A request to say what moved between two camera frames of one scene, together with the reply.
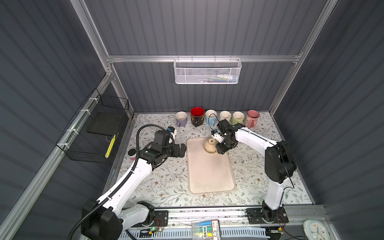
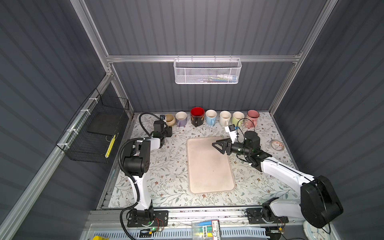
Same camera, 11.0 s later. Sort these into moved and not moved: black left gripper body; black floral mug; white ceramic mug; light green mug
Moved: black left gripper body
Not moved: black floral mug; white ceramic mug; light green mug
